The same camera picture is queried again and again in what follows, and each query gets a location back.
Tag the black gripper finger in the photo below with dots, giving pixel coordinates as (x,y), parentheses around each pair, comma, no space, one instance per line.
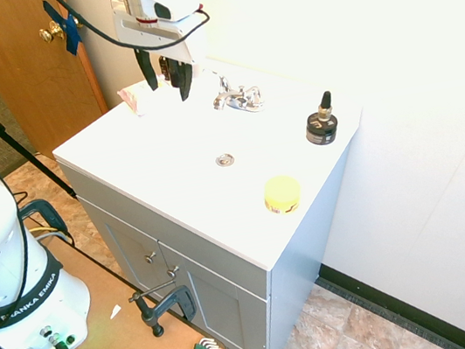
(149,70)
(181,80)

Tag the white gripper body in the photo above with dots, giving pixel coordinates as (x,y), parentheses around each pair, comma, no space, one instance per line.
(150,32)

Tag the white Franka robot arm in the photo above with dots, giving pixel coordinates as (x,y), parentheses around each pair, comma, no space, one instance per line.
(0,246)

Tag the black clamp behind robot base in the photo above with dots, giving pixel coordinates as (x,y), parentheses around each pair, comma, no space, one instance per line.
(44,213)

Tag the pink white cloth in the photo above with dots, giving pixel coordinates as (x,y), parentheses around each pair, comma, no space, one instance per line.
(132,98)

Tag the chrome sink faucet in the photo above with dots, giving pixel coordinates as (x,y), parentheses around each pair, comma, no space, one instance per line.
(238,96)

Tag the white sink top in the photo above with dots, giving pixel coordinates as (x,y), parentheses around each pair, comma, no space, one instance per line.
(210,142)

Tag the blue tape strip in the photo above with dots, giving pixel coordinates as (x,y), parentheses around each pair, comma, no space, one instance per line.
(68,25)

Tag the chrome sink drain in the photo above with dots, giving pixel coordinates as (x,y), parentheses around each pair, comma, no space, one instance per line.
(225,159)

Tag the brass door knob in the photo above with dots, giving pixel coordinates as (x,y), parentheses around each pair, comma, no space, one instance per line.
(51,32)

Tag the wooden door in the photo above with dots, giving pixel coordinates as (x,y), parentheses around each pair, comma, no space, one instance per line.
(21,70)

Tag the black dropper bottle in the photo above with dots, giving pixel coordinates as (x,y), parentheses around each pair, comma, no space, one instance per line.
(321,122)

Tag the yellow round jar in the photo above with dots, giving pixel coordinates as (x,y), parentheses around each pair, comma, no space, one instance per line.
(282,195)

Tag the round metal cabinet knob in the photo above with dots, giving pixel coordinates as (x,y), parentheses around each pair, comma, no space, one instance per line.
(173,272)
(152,256)

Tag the grey vanity cabinet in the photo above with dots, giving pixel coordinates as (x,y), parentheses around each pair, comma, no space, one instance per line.
(196,277)

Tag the dark metal C-clamp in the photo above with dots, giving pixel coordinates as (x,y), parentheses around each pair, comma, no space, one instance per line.
(164,305)

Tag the brown wooden base board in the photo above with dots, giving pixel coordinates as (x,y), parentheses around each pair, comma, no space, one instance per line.
(142,330)

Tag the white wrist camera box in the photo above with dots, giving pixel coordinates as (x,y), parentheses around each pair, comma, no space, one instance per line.
(171,2)

